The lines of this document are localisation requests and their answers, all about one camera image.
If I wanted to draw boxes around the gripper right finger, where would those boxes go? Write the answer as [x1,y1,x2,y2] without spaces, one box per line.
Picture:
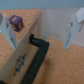
[63,7,84,50]

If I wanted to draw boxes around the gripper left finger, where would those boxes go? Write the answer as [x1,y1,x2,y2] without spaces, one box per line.
[0,13,18,50]

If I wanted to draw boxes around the purple block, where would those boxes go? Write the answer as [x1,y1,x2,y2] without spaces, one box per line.
[8,14,24,32]

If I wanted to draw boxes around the wooden drawer box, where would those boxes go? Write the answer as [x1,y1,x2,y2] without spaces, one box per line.
[0,8,45,84]

